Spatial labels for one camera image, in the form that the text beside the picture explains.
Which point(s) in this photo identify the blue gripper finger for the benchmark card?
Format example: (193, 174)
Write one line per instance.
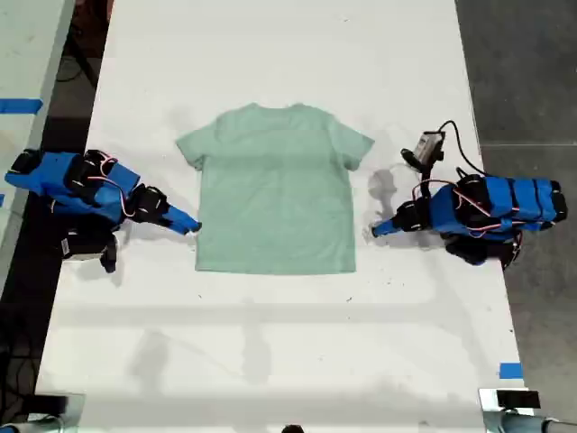
(385, 231)
(178, 227)
(182, 215)
(388, 223)

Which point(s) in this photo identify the pale green T-shirt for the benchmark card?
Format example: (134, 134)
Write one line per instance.
(275, 194)

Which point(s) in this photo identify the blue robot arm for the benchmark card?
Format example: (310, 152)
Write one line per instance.
(509, 198)
(58, 176)

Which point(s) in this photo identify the pale side table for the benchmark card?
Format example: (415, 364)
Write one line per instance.
(27, 54)

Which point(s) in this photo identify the small black box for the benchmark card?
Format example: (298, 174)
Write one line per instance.
(518, 399)
(50, 402)

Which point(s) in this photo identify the black camera stalk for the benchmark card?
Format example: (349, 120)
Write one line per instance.
(109, 257)
(411, 158)

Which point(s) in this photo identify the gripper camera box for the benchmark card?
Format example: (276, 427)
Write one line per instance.
(81, 250)
(428, 145)

